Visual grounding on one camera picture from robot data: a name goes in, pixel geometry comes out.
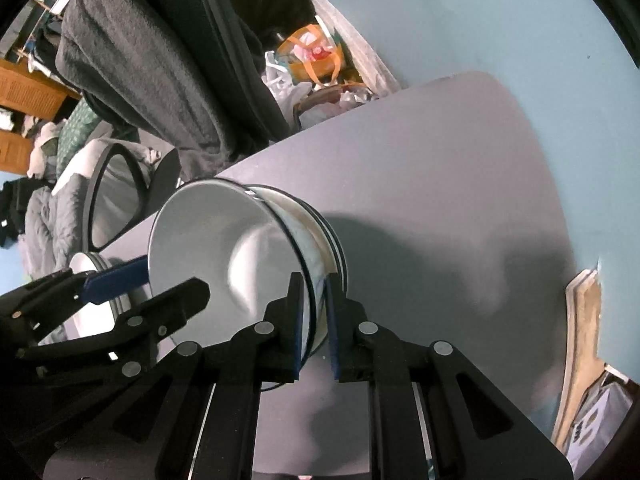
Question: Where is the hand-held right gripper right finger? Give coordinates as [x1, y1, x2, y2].
[324, 275, 573, 480]

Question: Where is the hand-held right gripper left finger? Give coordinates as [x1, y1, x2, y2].
[42, 270, 307, 480]

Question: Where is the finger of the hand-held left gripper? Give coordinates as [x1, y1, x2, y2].
[20, 277, 211, 379]
[10, 255, 151, 332]

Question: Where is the large white plate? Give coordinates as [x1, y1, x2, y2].
[67, 251, 151, 347]

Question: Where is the white plate with dark rim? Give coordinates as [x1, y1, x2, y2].
[149, 179, 322, 362]

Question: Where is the grey duvet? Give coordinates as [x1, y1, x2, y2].
[22, 157, 97, 281]

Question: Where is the pile of black clothes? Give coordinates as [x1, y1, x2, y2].
[0, 177, 37, 250]

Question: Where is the green checked cloth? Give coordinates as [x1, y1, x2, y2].
[55, 97, 110, 177]

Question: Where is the orange wooden furniture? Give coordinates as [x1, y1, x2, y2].
[0, 57, 82, 171]

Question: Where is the dark grey fleece blanket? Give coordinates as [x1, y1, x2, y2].
[55, 0, 266, 172]

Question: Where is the white plastic bag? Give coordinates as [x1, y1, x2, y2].
[262, 50, 312, 113]

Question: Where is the wooden board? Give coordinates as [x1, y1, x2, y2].
[550, 269, 609, 452]

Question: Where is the black office chair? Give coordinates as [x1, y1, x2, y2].
[87, 0, 301, 253]

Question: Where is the orange plastic bag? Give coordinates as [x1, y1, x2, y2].
[277, 24, 348, 86]

